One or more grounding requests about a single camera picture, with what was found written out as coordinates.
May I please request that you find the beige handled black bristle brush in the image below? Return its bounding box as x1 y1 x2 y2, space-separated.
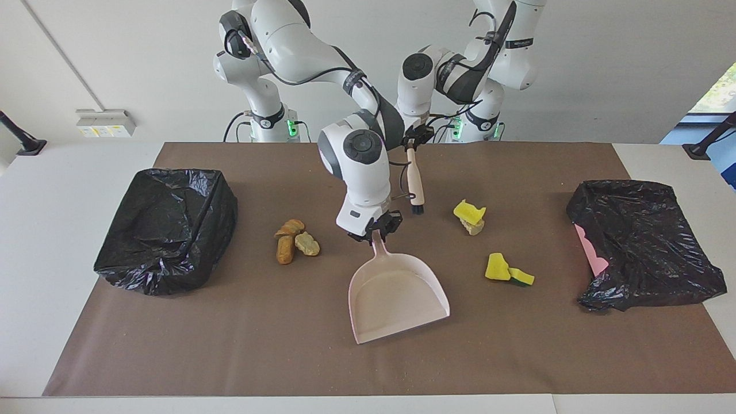
405 147 426 216

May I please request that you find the orange striped bread piece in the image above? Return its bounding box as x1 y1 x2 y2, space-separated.
274 218 306 239

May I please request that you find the notched yellow sponge piece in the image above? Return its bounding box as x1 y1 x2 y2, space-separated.
453 199 487 226

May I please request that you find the beige plastic dustpan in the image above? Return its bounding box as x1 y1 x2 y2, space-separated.
348 230 451 346

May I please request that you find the plain yellow sponge chunk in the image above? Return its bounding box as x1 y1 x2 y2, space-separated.
485 252 511 282

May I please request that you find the black bag fully covering bin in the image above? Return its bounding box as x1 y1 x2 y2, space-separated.
93 167 239 297

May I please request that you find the pink plastic bin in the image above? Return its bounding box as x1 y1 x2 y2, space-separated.
574 223 610 278

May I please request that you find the black bag lining pink bin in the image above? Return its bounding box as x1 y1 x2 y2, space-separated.
566 179 728 313

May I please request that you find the brown paper table mat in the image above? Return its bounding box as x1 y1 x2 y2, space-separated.
42 141 736 397

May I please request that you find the black clamp stand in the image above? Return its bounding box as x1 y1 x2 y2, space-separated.
0 110 48 157
682 112 736 160

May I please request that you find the black framed window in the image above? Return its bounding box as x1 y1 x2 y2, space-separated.
687 60 736 116

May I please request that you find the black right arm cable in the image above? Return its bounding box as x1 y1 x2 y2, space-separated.
241 32 417 202

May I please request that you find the white wall socket box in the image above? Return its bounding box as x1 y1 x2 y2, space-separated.
75 109 137 139

